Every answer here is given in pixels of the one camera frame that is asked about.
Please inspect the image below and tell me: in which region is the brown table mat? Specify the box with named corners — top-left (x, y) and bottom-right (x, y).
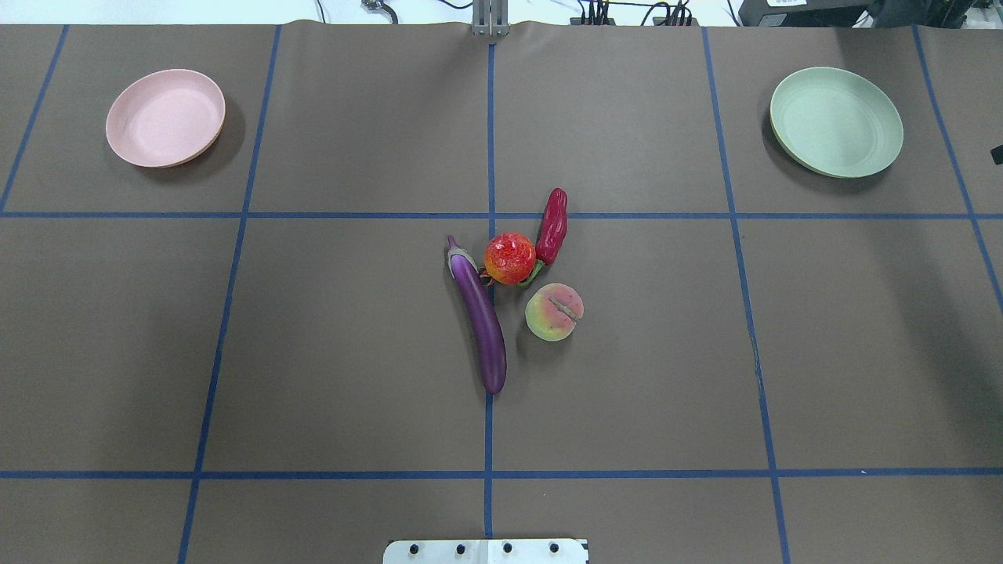
top-left (2, 21), bottom-right (1001, 563)

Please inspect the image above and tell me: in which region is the aluminium frame post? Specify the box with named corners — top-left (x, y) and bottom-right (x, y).
top-left (470, 0), bottom-right (511, 37)

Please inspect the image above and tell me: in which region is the pink plate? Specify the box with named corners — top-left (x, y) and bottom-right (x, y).
top-left (104, 69), bottom-right (226, 168)

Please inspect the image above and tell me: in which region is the red chili pepper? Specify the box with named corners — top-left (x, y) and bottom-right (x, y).
top-left (517, 188), bottom-right (567, 287)

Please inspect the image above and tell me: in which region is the purple eggplant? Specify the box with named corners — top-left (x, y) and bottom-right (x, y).
top-left (447, 235), bottom-right (508, 396)

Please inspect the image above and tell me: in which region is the green pink peach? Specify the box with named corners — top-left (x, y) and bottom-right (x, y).
top-left (524, 283), bottom-right (585, 342)

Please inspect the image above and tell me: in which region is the green plate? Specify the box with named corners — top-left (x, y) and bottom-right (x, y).
top-left (768, 67), bottom-right (905, 179)

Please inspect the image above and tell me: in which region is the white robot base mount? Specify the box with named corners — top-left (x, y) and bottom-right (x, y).
top-left (382, 538), bottom-right (590, 563)

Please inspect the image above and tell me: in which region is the red pomegranate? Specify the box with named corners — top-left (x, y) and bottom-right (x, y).
top-left (480, 231), bottom-right (537, 285)

